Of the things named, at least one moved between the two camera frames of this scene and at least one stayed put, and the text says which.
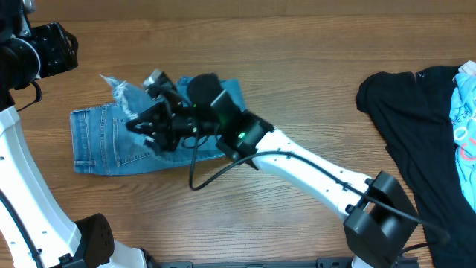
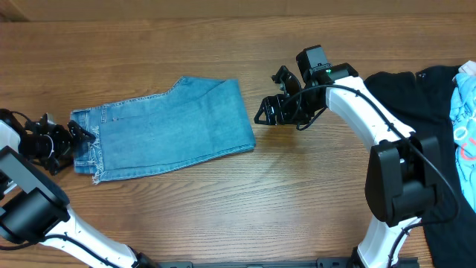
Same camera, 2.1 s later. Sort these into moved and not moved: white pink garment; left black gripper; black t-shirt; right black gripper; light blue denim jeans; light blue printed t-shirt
Moved: right black gripper; light blue denim jeans; left black gripper
Not moved: white pink garment; light blue printed t-shirt; black t-shirt
